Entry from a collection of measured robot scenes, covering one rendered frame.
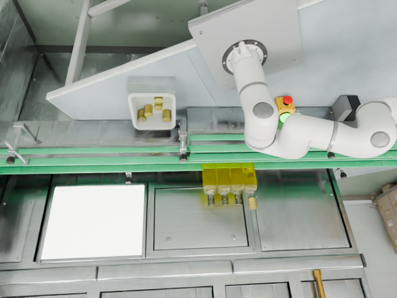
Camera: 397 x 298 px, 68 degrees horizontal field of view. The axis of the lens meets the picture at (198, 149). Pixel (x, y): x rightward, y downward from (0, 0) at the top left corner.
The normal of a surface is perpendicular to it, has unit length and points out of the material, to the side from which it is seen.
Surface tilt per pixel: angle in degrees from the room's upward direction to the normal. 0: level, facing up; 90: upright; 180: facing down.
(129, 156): 90
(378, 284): 90
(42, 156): 90
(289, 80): 0
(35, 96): 90
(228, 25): 3
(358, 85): 0
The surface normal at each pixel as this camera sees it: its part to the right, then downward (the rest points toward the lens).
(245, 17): 0.11, 0.85
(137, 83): 0.07, -0.50
